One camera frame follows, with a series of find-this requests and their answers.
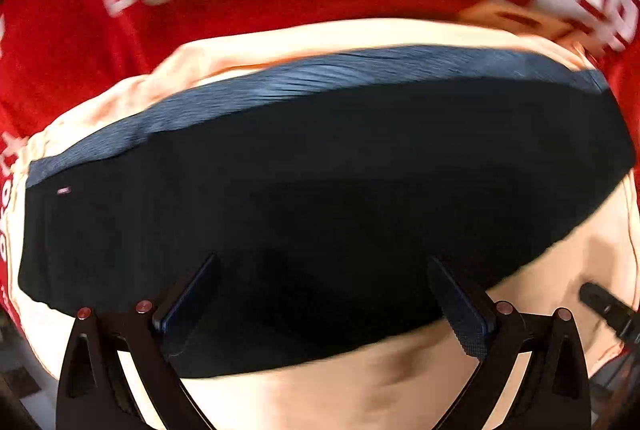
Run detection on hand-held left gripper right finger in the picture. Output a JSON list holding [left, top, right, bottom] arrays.
[[427, 255, 594, 430]]

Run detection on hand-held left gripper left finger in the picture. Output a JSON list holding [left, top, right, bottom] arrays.
[[56, 252, 222, 430]]

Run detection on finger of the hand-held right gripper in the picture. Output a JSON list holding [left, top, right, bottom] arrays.
[[579, 282, 640, 346]]

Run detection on black pants with blue waistband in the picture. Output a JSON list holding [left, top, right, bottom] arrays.
[[17, 44, 630, 379]]

